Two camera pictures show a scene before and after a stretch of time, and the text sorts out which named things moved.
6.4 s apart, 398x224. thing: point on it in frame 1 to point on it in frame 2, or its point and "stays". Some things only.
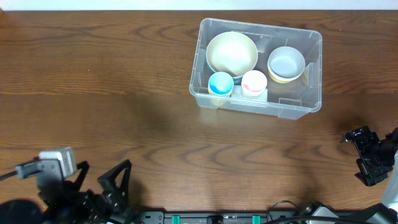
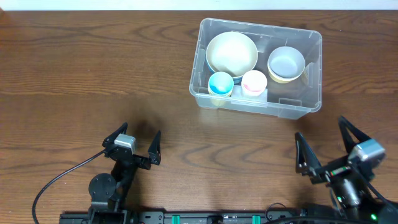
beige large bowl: x=232 y=52 stays
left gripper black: x=92 y=193 to x=134 y=157
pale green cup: x=252 y=94 stays
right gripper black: x=369 y=156 to x=330 y=173
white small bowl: x=286 y=69 stays
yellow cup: x=218 y=102 stays
